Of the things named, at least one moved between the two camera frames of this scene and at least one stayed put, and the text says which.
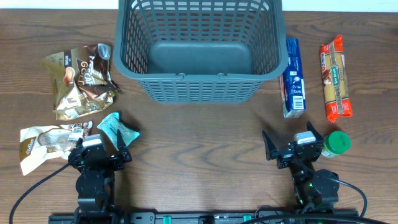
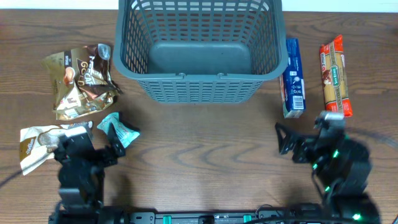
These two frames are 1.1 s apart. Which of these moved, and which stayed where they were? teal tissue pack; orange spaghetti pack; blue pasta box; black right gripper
Moved: black right gripper
Stayed: orange spaghetti pack; teal tissue pack; blue pasta box
